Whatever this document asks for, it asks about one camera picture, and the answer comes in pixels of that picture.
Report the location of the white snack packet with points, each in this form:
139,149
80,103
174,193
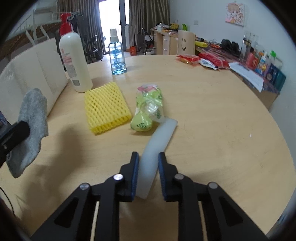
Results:
207,63

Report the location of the brown curtain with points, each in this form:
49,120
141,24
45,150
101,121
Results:
146,14
86,19

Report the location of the right brown curtain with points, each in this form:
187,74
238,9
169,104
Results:
146,14

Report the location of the blue spray bottle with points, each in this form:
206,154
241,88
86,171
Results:
116,54

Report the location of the anime girl poster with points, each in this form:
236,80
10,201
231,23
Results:
235,13

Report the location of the white styrofoam box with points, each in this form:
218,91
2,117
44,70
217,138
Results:
38,67

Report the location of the white foam strip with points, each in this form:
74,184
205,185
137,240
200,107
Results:
148,163

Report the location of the red bottle on desk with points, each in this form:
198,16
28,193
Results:
251,60

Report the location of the black headphones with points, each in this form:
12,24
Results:
230,47

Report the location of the red snack packet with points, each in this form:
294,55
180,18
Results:
189,59

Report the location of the black folding chair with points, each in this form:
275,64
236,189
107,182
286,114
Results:
91,51

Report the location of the green tissue packet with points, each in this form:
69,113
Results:
149,108

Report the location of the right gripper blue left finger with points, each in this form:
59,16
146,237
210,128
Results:
73,219

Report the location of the green spray bottle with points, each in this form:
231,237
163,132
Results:
184,27

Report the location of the grey sock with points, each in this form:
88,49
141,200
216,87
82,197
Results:
33,112

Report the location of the orange bag on floor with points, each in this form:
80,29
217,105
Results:
133,51

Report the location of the white lotion pump bottle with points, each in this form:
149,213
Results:
73,57

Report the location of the red snack bag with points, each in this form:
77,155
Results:
218,62

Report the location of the wooden smiley chair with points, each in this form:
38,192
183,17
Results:
186,42

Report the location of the yellow foam fruit net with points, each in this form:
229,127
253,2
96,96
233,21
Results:
106,108

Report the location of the left brown curtain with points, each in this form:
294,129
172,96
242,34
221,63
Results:
86,19

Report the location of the glass balcony door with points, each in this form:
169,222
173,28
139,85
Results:
115,15

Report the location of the wooden desk with drawers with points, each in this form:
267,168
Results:
166,43

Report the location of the steel thermos flask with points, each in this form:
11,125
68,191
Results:
245,48

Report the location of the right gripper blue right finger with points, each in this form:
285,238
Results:
205,212

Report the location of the printed paper sheet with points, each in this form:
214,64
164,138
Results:
248,74

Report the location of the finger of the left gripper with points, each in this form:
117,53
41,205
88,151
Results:
12,137

